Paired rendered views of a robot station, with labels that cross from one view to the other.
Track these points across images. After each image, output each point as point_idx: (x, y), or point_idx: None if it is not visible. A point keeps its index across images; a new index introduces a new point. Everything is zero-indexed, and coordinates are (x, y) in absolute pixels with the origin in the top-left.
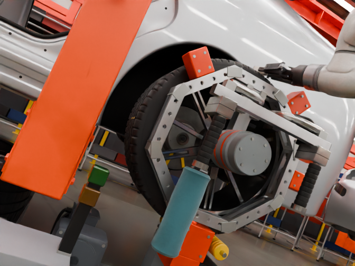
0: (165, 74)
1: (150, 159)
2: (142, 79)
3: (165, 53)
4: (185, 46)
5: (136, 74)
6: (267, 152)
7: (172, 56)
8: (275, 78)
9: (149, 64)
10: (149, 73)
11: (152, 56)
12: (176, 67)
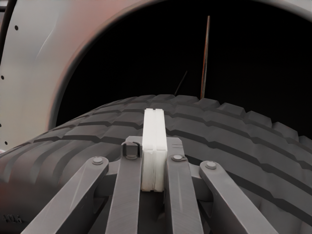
0: (173, 61)
1: None
2: (144, 86)
3: (133, 38)
4: (124, 25)
5: (131, 81)
6: None
7: (169, 24)
8: (206, 219)
9: (142, 56)
10: (149, 70)
11: (112, 59)
12: (187, 38)
